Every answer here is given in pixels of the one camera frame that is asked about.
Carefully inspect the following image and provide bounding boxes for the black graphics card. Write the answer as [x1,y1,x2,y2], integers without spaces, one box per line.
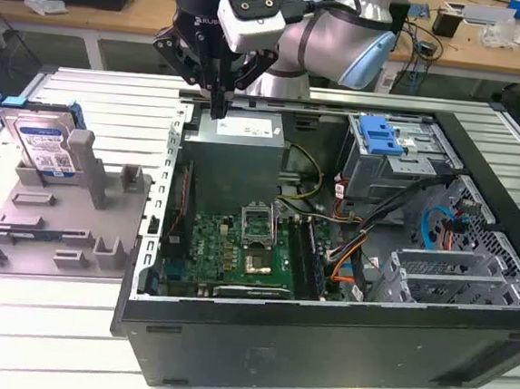
[211,280,295,305]

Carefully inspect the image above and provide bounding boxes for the grey optical drive cage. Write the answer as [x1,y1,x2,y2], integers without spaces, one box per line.
[337,112,468,213]

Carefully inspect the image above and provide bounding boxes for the blue drive cage latch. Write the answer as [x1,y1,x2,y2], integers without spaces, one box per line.
[356,115,408,158]

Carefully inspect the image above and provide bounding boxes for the black cable bundle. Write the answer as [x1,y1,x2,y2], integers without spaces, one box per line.
[326,163,458,272]

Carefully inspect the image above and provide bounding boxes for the RAM stick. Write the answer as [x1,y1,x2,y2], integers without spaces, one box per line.
[7,227,64,243]

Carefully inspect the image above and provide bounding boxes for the black PC case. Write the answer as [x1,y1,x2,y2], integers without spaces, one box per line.
[104,83,520,389]

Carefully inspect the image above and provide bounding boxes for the grey flat box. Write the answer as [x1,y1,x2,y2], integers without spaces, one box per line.
[461,2,518,29]

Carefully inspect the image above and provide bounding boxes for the metal socket cover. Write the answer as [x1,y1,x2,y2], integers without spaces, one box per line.
[236,199,279,251]

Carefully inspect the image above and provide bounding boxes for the wooden desk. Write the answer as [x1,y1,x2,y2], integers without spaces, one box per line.
[0,0,520,86]

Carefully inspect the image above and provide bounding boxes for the multicoloured wire bundle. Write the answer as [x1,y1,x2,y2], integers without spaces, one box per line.
[329,209,365,226]

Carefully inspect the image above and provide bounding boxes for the clear plastic bag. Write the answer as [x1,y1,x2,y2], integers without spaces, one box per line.
[476,17,520,51]

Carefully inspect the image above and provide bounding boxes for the hard disk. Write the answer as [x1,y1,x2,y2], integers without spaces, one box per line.
[0,92,90,180]

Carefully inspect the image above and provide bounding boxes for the small black power adapter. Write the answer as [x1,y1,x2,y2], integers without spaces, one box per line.
[416,40,439,61]

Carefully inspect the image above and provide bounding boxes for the grey power supply unit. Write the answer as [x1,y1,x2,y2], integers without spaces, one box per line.
[175,105,291,221]

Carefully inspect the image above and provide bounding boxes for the black computer box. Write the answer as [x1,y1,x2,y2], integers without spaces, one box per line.
[384,0,413,53]

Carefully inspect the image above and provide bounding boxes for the green motherboard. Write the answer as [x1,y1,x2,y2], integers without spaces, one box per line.
[155,203,345,309]

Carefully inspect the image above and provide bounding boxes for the CPU socket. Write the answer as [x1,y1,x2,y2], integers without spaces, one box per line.
[241,242,278,278]

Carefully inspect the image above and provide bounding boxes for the wire locking lever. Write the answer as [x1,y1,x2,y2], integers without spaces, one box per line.
[269,200,286,252]

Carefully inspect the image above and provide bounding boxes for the metal disk bay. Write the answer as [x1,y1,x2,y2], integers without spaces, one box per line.
[368,243,520,315]

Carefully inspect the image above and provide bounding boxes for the grey plastic parts rack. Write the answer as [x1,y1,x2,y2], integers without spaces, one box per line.
[0,122,157,290]

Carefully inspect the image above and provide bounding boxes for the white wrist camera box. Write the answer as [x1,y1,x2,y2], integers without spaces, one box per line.
[213,0,289,57]

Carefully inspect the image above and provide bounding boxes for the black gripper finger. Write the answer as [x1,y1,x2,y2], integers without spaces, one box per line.
[147,24,228,121]
[218,47,280,125]

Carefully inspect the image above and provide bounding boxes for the black RAM slot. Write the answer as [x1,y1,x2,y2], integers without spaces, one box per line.
[299,216,334,301]
[281,214,315,300]

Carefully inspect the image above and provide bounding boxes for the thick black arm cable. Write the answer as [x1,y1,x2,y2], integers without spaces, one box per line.
[281,0,365,29]

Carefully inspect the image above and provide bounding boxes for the red power wire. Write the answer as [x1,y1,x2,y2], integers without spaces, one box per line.
[440,213,468,255]

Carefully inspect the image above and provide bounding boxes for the crumpled white wrap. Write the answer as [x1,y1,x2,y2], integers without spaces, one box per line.
[22,0,71,19]

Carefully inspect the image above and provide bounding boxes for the blue port connector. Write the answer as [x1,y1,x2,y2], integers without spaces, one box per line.
[162,261,188,285]

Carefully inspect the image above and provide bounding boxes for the small black box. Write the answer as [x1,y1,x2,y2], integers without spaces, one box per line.
[430,6,465,39]

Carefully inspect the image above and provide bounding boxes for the yellow power wires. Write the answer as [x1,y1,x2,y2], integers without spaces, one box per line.
[275,141,328,206]

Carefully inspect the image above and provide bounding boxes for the orange data wire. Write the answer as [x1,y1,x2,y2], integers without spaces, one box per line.
[329,244,362,287]

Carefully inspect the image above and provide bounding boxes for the blue data wire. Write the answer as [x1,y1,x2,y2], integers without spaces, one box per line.
[418,204,452,254]

